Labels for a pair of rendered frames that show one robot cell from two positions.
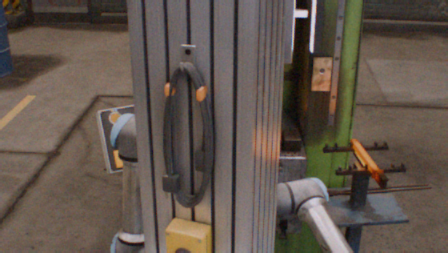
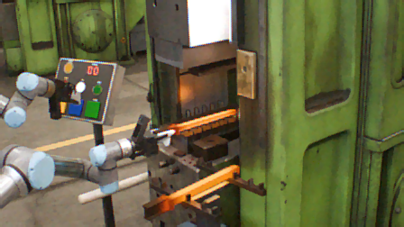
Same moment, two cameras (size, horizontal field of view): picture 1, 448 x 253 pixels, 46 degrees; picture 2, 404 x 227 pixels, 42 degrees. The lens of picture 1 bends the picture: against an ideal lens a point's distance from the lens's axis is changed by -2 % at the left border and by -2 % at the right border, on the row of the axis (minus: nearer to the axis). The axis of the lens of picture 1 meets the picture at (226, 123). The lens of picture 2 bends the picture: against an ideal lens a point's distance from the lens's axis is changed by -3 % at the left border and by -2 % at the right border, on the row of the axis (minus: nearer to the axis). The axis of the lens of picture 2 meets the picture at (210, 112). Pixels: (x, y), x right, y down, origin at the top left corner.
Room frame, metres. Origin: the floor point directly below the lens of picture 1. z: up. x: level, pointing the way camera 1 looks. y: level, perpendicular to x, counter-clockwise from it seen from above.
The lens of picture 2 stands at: (1.18, -1.88, 1.82)
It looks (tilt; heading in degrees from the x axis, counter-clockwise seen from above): 20 degrees down; 53
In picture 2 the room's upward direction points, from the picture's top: 2 degrees counter-clockwise
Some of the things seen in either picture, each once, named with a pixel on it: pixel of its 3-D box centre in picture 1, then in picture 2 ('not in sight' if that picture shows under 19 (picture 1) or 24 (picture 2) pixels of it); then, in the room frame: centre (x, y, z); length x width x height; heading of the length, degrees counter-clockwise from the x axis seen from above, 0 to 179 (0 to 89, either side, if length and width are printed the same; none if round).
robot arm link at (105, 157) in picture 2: not in sight; (105, 154); (1.98, -0.17, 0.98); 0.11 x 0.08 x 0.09; 0
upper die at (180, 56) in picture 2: not in sight; (210, 43); (2.51, -0.15, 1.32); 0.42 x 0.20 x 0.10; 0
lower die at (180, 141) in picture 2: not in sight; (213, 124); (2.51, -0.15, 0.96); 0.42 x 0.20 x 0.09; 0
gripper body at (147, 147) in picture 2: not in sight; (142, 145); (2.13, -0.17, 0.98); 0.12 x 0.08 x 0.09; 0
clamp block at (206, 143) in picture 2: (291, 140); (211, 148); (2.36, -0.32, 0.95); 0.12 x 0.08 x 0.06; 0
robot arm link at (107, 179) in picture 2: not in sight; (105, 177); (1.97, -0.15, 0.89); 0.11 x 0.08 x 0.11; 109
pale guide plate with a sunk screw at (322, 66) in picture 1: (322, 74); (246, 74); (2.43, -0.46, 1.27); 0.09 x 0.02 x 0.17; 90
